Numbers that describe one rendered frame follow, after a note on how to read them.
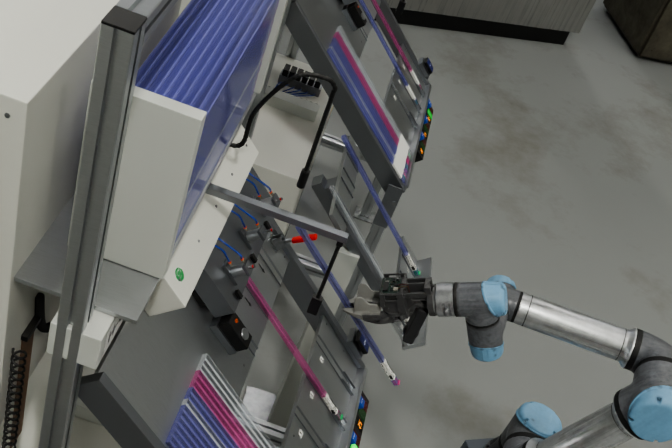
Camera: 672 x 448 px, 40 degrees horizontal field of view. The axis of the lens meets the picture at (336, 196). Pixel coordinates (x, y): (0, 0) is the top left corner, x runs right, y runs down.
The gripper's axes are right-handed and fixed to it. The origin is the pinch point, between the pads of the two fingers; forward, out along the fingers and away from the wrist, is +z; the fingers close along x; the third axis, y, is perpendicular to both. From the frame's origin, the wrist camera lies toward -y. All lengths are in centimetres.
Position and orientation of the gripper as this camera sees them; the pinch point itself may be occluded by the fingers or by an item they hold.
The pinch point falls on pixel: (349, 308)
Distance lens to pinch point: 211.1
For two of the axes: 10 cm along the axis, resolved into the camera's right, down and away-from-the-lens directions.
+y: -2.0, -8.1, -5.5
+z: -9.6, 0.5, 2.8
